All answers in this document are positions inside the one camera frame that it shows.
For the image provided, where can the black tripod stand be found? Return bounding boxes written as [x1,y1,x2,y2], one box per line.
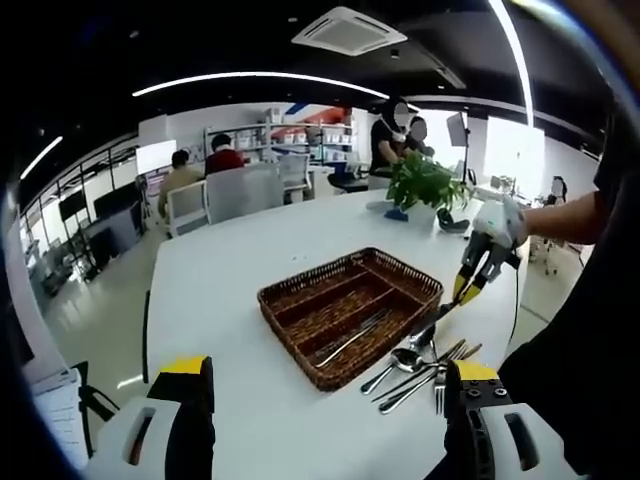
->
[74,360,121,459]

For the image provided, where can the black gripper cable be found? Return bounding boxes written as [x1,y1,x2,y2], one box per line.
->
[507,252,522,356]

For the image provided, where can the person's black shirt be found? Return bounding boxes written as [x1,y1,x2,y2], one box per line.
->
[499,89,640,476]

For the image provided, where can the white mesh office chair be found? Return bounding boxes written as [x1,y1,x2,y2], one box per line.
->
[277,153,314,204]

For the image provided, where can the white laptop computer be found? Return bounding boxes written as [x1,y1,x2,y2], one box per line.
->
[19,344,94,474]

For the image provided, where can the long curved ceiling light strip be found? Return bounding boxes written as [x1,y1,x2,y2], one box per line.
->
[132,72,391,100]

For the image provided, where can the green potted plant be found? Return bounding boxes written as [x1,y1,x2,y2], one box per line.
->
[385,149,477,226]

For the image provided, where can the brown wicker utensil storage tray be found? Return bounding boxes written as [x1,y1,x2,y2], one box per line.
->
[256,246,445,394]

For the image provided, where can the wide black monitor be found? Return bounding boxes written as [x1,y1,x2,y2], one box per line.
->
[93,182,139,216]

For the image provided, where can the white ceiling air conditioner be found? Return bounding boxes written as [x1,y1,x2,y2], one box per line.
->
[291,5,409,57]

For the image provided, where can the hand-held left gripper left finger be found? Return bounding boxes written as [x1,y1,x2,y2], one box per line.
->
[82,355,216,480]

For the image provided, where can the studio light on stand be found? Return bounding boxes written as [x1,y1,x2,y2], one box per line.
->
[446,112,474,184]

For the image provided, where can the black curved device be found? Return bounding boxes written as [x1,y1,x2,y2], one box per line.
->
[435,208,471,235]

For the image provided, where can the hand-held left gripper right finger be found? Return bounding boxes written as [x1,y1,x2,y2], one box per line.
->
[442,360,576,480]

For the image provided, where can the white wall screen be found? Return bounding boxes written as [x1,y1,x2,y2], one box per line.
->
[135,139,179,174]

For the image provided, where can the white storage shelves with boxes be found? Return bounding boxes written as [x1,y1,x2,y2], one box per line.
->
[202,112,359,166]

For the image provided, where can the black television on stand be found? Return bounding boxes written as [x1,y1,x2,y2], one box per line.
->
[58,192,86,221]

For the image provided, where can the silver spoon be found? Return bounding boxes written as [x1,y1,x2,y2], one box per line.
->
[360,348,422,396]
[378,364,449,415]

